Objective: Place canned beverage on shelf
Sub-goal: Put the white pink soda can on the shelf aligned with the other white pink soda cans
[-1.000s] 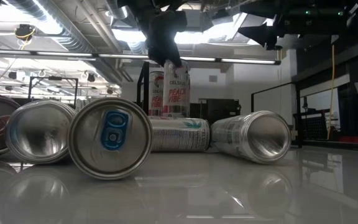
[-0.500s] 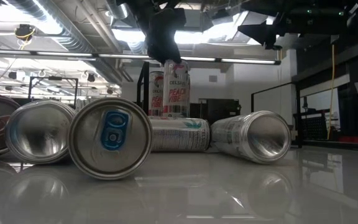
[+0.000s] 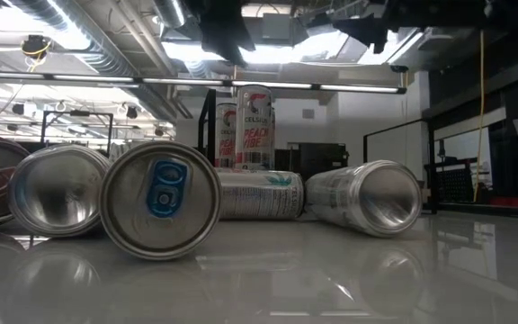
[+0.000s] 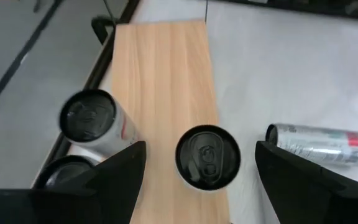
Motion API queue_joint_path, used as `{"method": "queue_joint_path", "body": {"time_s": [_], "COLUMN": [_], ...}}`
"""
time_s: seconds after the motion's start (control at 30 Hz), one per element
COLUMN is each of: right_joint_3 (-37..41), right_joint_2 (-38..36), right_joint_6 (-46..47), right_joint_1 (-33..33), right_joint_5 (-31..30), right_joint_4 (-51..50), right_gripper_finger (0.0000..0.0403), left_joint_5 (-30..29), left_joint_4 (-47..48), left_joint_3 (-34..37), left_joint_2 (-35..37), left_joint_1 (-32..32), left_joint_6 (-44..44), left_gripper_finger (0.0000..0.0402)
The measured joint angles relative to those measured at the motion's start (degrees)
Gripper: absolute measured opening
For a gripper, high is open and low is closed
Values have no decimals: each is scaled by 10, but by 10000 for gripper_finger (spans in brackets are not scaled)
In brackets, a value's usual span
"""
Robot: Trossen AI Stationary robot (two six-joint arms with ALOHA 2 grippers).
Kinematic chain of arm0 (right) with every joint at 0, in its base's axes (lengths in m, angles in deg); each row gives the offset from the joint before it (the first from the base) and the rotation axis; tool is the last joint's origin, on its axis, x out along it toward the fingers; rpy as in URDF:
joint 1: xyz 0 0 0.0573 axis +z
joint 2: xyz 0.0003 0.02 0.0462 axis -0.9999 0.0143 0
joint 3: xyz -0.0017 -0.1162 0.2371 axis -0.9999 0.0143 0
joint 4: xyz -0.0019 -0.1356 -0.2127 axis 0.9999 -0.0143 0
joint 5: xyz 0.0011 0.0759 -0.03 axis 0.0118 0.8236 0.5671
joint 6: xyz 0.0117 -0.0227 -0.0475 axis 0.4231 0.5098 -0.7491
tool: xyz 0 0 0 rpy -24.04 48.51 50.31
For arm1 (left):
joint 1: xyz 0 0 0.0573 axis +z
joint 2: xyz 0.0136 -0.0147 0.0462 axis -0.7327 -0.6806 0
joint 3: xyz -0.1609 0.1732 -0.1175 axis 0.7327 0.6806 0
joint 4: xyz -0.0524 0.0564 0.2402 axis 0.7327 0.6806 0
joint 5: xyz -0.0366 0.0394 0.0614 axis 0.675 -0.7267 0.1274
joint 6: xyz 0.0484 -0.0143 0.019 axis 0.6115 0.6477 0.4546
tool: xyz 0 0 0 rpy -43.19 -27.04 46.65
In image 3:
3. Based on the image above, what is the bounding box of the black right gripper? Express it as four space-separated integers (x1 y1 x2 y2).
332 0 426 55

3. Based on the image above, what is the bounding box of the blue silver Red Bull can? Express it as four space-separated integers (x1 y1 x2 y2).
99 139 223 262

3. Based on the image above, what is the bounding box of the long ceiling light bar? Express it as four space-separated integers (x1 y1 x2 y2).
0 69 407 95

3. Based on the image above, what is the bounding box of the wooden tray board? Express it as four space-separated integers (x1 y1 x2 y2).
199 88 439 215

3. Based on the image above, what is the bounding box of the black cabinet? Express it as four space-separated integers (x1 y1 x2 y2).
274 142 350 181

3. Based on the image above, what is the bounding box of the black perforated panel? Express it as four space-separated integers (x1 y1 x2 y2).
436 157 478 203

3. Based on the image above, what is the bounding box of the black round ceiling device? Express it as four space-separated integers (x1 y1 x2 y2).
19 34 53 73

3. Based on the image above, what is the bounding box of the red flat object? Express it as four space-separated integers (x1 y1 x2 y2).
487 196 518 208

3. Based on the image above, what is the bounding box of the round metal duct pipe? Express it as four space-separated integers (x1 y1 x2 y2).
153 0 188 29

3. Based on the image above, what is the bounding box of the silver corrugated air duct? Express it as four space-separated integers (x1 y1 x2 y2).
9 0 137 77

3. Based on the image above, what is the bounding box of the black metal rack frame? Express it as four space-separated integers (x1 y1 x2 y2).
40 110 115 157

